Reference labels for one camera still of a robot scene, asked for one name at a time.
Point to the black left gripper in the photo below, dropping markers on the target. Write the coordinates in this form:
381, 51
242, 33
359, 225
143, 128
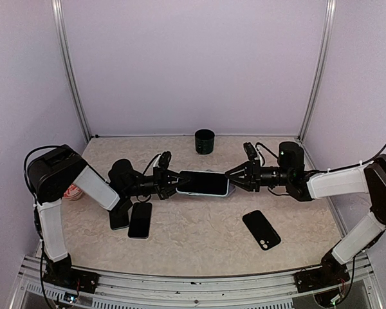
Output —
163, 179

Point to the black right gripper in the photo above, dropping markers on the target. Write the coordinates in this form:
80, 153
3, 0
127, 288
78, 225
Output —
251, 168

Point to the light blue phone case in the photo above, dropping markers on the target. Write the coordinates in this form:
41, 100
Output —
226, 193

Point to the black phone white back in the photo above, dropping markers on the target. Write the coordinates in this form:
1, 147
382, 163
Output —
202, 183

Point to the black phone dark edge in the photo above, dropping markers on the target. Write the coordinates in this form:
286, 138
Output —
140, 221

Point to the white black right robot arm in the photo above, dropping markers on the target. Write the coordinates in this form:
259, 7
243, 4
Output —
364, 177

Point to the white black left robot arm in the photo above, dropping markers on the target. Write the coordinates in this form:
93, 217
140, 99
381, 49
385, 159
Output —
50, 176

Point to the black phone case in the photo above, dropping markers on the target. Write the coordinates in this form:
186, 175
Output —
261, 229

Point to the black phone green edge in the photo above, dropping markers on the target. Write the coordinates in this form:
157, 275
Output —
118, 220

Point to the dark green cup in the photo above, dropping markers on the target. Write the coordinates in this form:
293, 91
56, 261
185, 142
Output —
204, 141

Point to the red white patterned bowl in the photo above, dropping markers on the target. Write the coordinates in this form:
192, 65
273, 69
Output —
73, 193

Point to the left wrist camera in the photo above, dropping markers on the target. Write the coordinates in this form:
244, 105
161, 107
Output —
164, 159

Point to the front aluminium rail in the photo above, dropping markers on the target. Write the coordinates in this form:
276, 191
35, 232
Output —
123, 290

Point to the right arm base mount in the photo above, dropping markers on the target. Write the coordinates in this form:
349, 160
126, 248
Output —
316, 279

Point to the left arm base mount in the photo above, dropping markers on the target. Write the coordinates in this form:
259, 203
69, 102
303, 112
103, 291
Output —
73, 279

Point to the right aluminium frame post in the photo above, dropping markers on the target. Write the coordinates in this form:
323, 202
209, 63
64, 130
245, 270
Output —
320, 68

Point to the aluminium frame post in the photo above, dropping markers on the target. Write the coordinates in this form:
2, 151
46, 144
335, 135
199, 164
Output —
58, 16
320, 68

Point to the left aluminium frame post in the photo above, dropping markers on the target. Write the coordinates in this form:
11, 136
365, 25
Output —
58, 16

